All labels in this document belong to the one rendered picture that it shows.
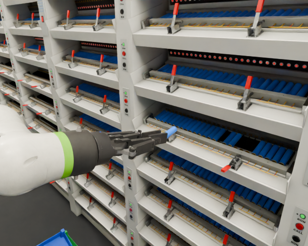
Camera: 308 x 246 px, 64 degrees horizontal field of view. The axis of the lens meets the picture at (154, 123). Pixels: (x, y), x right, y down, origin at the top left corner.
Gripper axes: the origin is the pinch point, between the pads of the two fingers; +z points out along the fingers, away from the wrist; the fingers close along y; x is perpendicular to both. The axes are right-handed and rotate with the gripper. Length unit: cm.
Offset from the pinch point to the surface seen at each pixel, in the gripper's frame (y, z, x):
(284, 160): 25.7, 28.6, -2.6
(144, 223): -30, 35, -62
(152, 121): -24.6, 24.6, -4.1
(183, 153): -4.6, 21.8, -10.7
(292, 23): 21.2, 19.8, 33.3
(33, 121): -169, 30, -45
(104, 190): -69, 37, -62
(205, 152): 2.8, 23.5, -7.6
